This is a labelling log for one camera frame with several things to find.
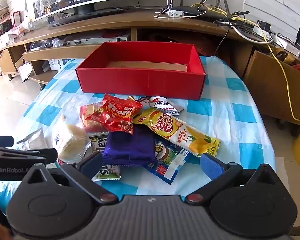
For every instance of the white power strip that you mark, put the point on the white power strip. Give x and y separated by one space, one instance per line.
285 43

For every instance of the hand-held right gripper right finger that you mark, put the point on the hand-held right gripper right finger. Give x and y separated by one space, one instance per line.
211 166

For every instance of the purple foil snack packet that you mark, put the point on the purple foil snack packet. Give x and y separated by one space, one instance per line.
127 147

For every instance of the flat screen television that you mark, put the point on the flat screen television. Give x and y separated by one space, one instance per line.
90 8

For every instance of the red cardboard box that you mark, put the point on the red cardboard box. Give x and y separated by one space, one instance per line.
140 85

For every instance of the white bread packet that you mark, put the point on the white bread packet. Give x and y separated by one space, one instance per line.
70 140

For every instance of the black router with antennas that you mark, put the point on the black router with antennas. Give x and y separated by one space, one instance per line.
190 10

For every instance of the brown wooden cabinet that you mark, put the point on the brown wooden cabinet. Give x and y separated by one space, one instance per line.
265 87

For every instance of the white red snack packet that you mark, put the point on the white red snack packet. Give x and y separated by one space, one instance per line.
165 105

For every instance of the red gummy candy packet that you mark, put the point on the red gummy candy packet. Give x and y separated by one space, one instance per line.
117 112

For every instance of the clear plastic bag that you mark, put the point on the clear plastic bag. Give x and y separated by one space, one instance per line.
28 23

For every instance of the black power adapter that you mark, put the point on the black power adapter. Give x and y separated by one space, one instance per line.
263 25

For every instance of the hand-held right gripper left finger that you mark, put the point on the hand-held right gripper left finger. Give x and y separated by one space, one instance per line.
92 163

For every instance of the dark lettered gum packet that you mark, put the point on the dark lettered gum packet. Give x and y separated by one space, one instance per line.
98 142

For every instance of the yellow mango snack packet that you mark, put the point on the yellow mango snack packet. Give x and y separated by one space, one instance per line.
172 127

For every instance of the green white gum packet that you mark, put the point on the green white gum packet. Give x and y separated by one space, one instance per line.
107 175

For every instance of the white charger plug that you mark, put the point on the white charger plug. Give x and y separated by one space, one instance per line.
175 13

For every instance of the blue white coconut packet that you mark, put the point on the blue white coconut packet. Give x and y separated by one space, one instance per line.
170 160

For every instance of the grey snack packet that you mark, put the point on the grey snack packet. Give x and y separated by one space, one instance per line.
33 141

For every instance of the silver media player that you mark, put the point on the silver media player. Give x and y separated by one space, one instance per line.
95 40

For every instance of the red clear cake packet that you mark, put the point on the red clear cake packet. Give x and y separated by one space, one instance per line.
88 120

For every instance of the wooden television stand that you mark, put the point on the wooden television stand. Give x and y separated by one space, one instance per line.
120 21

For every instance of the blue white checkered tablecloth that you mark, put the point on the blue white checkered tablecloth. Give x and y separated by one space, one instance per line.
227 120

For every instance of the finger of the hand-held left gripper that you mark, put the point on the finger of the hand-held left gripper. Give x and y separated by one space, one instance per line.
1 141
27 152

